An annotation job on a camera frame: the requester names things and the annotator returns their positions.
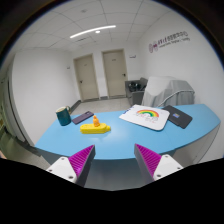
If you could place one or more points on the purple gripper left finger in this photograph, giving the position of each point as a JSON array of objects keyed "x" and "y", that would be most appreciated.
[{"x": 76, "y": 167}]

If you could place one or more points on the long ceiling light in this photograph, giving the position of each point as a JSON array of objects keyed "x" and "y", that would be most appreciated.
[{"x": 92, "y": 30}]

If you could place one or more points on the right beige door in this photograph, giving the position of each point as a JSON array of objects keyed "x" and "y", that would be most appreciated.
[{"x": 115, "y": 72}]

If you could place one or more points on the wall sign lettering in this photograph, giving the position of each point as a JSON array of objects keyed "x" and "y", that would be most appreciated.
[{"x": 168, "y": 40}]

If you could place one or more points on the grey armchair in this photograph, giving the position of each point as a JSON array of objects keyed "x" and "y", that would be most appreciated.
[{"x": 135, "y": 90}]

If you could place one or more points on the black notebook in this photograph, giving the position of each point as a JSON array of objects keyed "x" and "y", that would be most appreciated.
[{"x": 178, "y": 117}]

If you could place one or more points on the dark purple phone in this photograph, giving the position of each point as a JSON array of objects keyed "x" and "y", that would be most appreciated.
[{"x": 82, "y": 117}]

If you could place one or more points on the left beige door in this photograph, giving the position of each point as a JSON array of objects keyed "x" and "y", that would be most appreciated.
[{"x": 86, "y": 78}]

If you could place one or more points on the white rainbow board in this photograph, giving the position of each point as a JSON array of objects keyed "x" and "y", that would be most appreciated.
[{"x": 149, "y": 117}]

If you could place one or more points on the grey cloth covered furniture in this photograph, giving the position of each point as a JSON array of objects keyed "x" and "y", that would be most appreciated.
[{"x": 166, "y": 90}]

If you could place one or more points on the teal mug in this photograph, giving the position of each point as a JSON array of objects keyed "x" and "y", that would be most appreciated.
[{"x": 63, "y": 115}]

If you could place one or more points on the beige door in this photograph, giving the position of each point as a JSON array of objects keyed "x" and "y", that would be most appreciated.
[
  {"x": 86, "y": 78},
  {"x": 115, "y": 72}
]

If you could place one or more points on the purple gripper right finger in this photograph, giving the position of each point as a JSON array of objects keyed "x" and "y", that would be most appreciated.
[{"x": 154, "y": 166}]

